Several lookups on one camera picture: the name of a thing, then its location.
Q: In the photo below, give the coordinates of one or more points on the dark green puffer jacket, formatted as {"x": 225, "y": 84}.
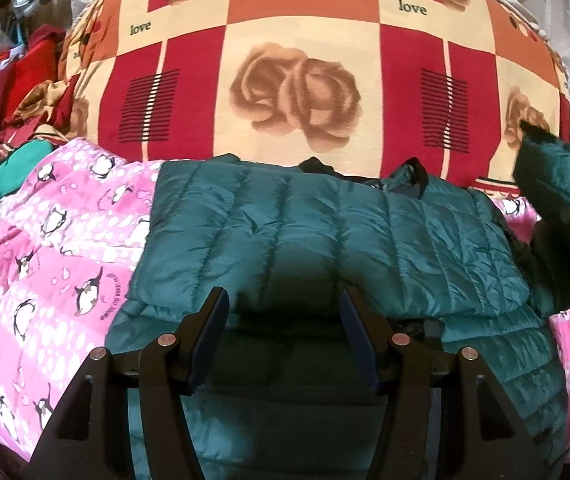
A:
{"x": 283, "y": 398}

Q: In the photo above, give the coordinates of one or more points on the rose patterned folded blanket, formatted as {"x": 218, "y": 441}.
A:
{"x": 360, "y": 84}

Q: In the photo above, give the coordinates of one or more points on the red clothes pile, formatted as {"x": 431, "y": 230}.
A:
{"x": 36, "y": 99}

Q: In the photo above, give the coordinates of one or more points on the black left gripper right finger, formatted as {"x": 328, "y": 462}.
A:
{"x": 447, "y": 416}

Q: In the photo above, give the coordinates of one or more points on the pink penguin bedsheet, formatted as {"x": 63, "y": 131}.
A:
{"x": 70, "y": 240}

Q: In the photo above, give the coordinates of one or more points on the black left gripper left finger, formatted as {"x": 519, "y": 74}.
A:
{"x": 89, "y": 436}

